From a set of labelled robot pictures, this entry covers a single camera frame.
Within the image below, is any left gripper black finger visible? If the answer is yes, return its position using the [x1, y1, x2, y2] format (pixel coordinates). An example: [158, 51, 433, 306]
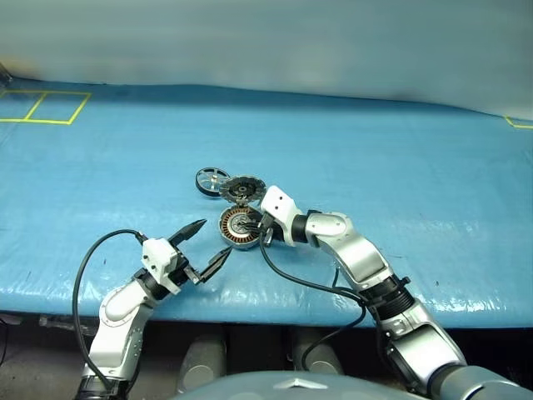
[197, 246, 232, 285]
[167, 217, 207, 248]

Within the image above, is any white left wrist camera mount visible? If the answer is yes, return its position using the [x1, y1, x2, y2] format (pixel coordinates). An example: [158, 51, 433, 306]
[142, 237, 182, 295]

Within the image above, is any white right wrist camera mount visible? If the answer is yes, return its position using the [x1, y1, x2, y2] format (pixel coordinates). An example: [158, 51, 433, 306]
[259, 185, 301, 246]

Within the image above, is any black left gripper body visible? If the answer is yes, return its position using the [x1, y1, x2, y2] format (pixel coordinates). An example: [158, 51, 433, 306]
[167, 237, 206, 289]

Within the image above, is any round finned motor lid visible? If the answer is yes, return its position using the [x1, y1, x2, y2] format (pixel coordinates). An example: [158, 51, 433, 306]
[219, 175, 267, 208]

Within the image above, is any yellow tape double square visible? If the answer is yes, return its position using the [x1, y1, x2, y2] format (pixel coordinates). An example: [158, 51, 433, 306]
[0, 89, 92, 126]

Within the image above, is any grey rounded robot leg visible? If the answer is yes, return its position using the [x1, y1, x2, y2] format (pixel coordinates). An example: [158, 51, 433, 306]
[290, 328, 345, 376]
[177, 332, 227, 395]

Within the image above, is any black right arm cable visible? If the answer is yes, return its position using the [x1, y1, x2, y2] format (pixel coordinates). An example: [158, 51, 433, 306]
[258, 232, 370, 372]

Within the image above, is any blue plastic table cover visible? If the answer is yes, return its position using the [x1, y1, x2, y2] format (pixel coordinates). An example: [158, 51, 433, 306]
[0, 80, 533, 331]

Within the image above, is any motor housing with copper stator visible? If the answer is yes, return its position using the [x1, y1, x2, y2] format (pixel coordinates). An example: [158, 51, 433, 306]
[217, 206, 265, 252]

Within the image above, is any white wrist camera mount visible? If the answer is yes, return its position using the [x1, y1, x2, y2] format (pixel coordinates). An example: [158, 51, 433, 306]
[259, 185, 301, 246]
[142, 237, 182, 295]

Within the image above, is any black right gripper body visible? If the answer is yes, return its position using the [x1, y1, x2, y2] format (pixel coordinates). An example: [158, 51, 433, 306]
[257, 211, 276, 248]

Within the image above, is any grey robot torso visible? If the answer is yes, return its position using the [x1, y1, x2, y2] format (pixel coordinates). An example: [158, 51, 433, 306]
[172, 365, 533, 400]

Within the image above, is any black spoked rotor ring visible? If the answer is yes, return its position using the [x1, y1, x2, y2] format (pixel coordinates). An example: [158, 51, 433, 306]
[194, 167, 231, 196]

